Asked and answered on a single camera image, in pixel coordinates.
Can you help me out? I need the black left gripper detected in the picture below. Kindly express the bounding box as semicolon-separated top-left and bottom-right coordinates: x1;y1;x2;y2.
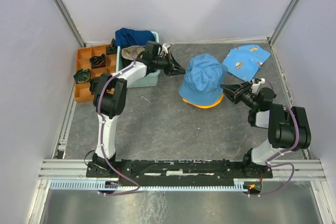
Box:
153;52;187;77

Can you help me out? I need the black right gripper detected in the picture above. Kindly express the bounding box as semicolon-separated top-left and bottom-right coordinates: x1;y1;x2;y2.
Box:
218;81;257;110

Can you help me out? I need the yellow bucket hat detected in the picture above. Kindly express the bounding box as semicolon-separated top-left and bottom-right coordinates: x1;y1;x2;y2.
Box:
182;93;225;110

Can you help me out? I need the blue bucket hat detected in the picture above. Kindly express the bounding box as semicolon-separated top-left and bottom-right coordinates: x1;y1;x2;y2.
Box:
179;54;228;109

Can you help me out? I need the navy blue hat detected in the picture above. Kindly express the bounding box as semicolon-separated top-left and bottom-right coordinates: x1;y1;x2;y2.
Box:
115;28;155;49

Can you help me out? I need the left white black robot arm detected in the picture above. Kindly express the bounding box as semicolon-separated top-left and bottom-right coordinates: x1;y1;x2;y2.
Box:
92;41;185;177

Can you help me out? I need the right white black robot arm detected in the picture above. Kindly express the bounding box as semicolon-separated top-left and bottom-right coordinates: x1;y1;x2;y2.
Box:
221;81;311;177

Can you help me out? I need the light green plastic bin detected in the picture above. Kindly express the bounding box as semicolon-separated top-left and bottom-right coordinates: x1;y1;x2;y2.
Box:
117;31;160;88

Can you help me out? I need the blue patterned hat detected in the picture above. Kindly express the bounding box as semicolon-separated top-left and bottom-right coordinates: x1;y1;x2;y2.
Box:
223;45;271;81

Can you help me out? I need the beige cap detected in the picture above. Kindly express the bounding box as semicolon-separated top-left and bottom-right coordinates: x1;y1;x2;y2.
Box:
121;46;145;60

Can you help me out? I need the dark green leaf rolled tie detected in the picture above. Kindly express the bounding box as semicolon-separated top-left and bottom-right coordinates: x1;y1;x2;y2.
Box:
106;38;118;55

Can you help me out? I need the black orange floral rolled tie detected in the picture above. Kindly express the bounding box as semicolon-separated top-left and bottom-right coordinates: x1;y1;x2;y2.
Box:
89;54;106;69

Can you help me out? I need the wooden compartment tray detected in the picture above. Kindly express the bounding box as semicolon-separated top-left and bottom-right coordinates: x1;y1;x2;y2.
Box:
74;44;117;103

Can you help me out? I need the navy yellow floral rolled tie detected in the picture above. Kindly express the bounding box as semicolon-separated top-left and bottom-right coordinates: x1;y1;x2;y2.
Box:
73;68;91;84

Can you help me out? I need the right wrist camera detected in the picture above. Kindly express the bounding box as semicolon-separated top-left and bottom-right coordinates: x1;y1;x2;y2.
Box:
251;78;266;94

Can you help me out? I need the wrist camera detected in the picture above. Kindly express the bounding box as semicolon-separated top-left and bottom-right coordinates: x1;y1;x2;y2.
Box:
251;78;266;94
161;43;171;54

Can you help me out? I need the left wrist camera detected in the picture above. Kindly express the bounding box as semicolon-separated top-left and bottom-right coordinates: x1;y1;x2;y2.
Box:
161;43;171;54

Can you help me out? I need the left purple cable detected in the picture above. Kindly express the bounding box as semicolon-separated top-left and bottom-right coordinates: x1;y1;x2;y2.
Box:
96;47;141;196

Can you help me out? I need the purple cable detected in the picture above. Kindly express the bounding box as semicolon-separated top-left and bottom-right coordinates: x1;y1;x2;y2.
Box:
96;47;141;196
246;105;301;197

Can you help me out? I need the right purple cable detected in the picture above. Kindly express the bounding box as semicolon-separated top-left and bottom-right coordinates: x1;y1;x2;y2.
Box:
246;105;301;197

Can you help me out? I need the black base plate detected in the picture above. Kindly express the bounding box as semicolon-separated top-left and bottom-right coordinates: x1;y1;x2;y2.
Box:
86;159;273;188

